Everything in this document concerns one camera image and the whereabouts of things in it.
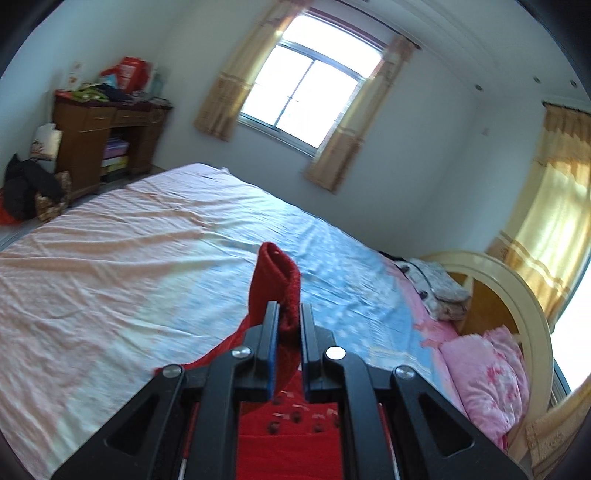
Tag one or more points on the pink floral pillow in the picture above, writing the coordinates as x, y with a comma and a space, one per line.
485, 378

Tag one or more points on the red bag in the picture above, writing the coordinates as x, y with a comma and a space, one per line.
129, 74

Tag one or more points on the black jacket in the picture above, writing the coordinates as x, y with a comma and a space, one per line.
27, 184

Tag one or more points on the pink and blue bed sheet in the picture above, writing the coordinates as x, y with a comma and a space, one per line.
115, 277

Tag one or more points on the yellow striped curtain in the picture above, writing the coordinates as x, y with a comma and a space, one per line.
554, 207

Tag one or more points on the sliding window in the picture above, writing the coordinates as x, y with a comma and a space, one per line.
300, 87

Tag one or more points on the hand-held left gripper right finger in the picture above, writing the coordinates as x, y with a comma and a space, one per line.
308, 353

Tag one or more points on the cream round bed headboard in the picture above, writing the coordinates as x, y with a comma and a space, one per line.
517, 286

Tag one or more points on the yellow patterned curtain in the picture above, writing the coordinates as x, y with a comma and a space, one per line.
558, 434

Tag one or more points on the beige window curtain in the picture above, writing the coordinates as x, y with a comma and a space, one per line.
231, 83
351, 134

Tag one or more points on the red knitted sweater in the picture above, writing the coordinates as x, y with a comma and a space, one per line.
277, 277

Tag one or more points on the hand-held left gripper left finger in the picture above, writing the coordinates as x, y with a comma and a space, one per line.
273, 355

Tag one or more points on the brown wooden desk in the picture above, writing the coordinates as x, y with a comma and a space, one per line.
78, 138

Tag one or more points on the folded grey patterned quilt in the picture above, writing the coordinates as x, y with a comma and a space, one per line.
438, 286

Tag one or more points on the brown patterned cushion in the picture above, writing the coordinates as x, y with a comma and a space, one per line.
53, 198

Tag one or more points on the stack of boxes under desk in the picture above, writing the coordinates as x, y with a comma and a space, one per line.
115, 159

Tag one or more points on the pile of clothes on desk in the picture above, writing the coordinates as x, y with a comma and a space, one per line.
101, 94

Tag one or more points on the white printed bag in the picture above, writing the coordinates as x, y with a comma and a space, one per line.
46, 143

